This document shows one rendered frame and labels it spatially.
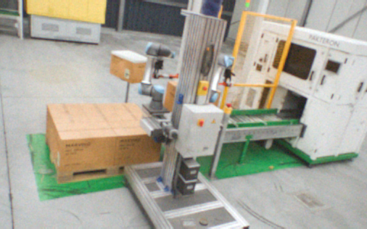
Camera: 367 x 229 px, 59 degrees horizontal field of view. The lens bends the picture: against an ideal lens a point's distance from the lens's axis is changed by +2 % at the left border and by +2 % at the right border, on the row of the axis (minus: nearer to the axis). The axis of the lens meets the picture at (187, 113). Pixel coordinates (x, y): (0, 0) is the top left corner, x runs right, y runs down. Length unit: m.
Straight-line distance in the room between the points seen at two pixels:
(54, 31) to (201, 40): 8.33
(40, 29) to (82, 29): 1.20
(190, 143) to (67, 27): 8.42
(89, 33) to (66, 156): 7.74
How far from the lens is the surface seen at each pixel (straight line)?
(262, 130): 4.77
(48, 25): 10.82
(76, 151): 3.69
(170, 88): 4.10
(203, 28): 2.87
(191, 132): 2.92
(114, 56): 5.69
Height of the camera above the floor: 2.21
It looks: 21 degrees down
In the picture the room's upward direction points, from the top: 12 degrees clockwise
